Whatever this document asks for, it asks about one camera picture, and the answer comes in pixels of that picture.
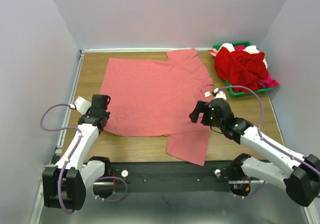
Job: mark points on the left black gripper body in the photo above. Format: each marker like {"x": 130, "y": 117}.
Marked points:
{"x": 107, "y": 116}

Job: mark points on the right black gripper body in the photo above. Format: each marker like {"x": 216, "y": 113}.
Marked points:
{"x": 208, "y": 118}

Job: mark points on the salmon pink t-shirt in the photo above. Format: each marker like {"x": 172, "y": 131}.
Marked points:
{"x": 155, "y": 98}

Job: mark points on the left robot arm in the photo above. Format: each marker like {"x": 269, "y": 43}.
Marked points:
{"x": 75, "y": 153}

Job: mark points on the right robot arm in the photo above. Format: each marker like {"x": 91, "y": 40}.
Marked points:
{"x": 270, "y": 156}

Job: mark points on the red t-shirt in bin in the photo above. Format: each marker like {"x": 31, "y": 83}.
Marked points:
{"x": 241, "y": 77}

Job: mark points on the light pink garment in bin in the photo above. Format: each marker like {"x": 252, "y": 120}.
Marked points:
{"x": 213, "y": 52}

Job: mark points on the magenta garment in bin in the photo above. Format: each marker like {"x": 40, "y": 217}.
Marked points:
{"x": 262, "y": 83}

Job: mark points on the white garment in bin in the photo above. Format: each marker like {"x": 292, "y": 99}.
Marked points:
{"x": 241, "y": 56}

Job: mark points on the green plastic bin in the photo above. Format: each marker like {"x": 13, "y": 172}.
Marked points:
{"x": 241, "y": 94}

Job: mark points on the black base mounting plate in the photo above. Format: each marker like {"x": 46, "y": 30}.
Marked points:
{"x": 178, "y": 176}

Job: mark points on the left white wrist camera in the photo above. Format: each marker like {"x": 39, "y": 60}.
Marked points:
{"x": 81, "y": 105}

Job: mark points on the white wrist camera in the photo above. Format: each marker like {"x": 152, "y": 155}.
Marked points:
{"x": 219, "y": 94}
{"x": 81, "y": 105}

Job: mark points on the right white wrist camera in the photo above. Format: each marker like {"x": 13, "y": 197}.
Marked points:
{"x": 219, "y": 94}

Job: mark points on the aluminium frame rail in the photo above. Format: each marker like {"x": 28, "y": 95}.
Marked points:
{"x": 265, "y": 204}

